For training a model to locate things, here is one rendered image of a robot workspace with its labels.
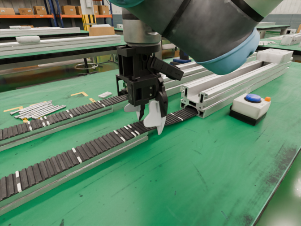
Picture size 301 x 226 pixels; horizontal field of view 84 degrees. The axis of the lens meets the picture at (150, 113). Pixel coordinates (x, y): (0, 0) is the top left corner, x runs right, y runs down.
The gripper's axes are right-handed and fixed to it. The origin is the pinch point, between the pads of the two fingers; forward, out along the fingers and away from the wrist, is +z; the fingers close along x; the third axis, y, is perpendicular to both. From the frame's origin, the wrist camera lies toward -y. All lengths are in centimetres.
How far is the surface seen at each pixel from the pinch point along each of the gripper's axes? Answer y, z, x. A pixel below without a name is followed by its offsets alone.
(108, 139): 12.1, 0.1, -0.7
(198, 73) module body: -38.9, -2.6, -14.1
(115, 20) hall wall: -573, 0, -1059
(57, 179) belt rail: 24.3, 2.2, 1.5
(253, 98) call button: -27.9, -3.9, 13.6
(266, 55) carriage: -75, -8, -1
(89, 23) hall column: -204, -5, -559
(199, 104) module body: -17.5, -0.9, 2.8
